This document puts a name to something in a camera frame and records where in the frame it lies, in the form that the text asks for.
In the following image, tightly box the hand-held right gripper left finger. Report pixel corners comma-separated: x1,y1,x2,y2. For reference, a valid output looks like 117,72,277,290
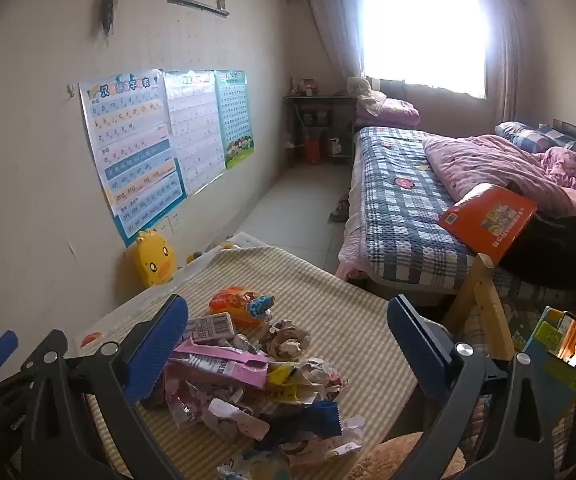
18,294,189,480

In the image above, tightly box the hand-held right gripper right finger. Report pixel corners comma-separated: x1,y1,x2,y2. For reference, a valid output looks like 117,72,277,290
387,296,561,480

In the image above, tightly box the small white pink carton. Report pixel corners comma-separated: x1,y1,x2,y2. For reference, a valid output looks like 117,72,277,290
188,311,237,346

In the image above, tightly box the orange snack packet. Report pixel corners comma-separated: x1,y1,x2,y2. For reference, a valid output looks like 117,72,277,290
209,286,275,329

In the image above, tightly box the pale pink printed wrapper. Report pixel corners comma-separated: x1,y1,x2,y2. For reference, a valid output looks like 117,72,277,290
165,375,205,429

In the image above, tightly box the green white striped tablecloth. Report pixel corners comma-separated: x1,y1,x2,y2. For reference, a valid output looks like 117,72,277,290
85,245,448,480

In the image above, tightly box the yellow duck toy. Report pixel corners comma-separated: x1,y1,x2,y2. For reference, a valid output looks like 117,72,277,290
133,229,177,288

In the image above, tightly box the yellow black toy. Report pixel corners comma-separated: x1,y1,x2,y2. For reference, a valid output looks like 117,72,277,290
186,241,235,265

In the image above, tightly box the pink bed skirt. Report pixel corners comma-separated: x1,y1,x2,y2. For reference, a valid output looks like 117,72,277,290
335,195,369,282

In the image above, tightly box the white pink torn wrapper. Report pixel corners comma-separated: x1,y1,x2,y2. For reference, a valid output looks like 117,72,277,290
278,415,367,461

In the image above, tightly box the blue green plastic board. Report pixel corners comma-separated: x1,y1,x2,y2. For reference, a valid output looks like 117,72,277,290
510,305,576,411

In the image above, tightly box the dark blue wrapper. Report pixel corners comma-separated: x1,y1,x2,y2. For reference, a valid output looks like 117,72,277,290
253,400,343,453

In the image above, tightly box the bed with checked quilt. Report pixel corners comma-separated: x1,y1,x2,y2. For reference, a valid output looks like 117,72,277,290
350,126,518,293

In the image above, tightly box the orange book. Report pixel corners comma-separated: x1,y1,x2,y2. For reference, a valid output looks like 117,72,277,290
438,184,538,266

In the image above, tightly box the white printed wrapper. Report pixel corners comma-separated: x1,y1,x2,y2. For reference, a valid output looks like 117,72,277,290
217,452,293,480

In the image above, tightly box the dark sneaker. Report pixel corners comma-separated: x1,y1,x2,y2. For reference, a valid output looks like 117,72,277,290
329,194,351,223

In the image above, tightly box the black bag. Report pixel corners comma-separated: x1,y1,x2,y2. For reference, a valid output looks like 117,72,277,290
498,212,576,292

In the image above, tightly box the pink quilt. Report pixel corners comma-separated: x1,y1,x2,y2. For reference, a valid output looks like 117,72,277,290
422,135,576,237

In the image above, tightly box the blue letter chart poster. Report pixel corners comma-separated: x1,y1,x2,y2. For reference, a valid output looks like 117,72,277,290
79,69,189,247

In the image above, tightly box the red container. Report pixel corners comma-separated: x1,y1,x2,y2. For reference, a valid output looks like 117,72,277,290
304,130,324,164

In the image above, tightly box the white grid chart poster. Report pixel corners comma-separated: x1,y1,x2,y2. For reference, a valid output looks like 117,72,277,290
163,70,227,196

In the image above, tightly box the pink folded pillow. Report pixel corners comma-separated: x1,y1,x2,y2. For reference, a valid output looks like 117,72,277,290
355,97,421,129

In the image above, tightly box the blue plaid pillow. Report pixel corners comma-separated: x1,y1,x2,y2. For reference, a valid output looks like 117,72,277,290
495,121,576,159

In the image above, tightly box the green chart poster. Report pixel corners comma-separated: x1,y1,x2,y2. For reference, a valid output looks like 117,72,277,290
214,70,256,170

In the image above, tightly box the beige cloth bundle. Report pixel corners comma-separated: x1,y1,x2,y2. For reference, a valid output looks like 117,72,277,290
347,76,387,107

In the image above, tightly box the dark shelf desk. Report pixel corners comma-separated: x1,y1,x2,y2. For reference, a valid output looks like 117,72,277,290
283,93,359,169

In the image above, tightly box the small red white box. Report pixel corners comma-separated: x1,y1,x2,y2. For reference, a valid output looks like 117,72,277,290
290,77,321,96

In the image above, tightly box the beige curtain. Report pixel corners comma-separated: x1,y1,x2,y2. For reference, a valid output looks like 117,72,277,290
299,0,369,88
488,0,529,127

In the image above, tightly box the bright window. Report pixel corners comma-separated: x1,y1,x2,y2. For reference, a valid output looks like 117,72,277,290
362,0,493,100

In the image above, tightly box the wooden chair frame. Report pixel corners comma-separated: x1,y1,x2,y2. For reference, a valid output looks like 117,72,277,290
440,252,517,361

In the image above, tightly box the metal wall bracket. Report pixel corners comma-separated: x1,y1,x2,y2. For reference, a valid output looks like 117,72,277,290
165,0,230,17

